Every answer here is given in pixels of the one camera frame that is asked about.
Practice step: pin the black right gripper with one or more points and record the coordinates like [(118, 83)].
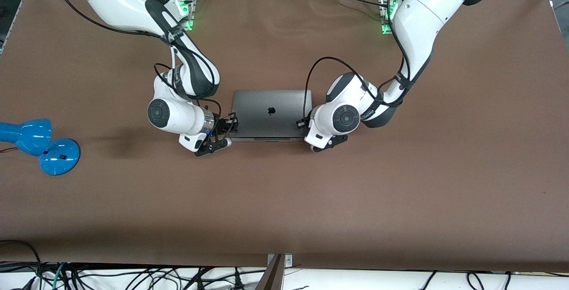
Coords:
[(221, 125)]

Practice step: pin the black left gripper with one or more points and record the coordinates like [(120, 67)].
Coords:
[(302, 123)]

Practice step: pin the grey laptop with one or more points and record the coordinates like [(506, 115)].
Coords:
[(271, 103)]

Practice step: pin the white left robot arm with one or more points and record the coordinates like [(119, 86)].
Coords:
[(426, 14)]

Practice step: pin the brown table cover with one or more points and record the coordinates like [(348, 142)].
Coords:
[(400, 192)]

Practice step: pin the blue desk lamp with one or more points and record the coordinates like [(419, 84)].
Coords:
[(31, 136)]

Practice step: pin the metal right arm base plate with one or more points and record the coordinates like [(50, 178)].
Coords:
[(190, 14)]

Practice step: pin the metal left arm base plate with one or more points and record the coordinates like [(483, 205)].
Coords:
[(386, 25)]

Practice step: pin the small metal bracket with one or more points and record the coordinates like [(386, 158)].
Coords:
[(289, 260)]

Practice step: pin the dark camera mount post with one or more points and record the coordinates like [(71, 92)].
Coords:
[(272, 276)]

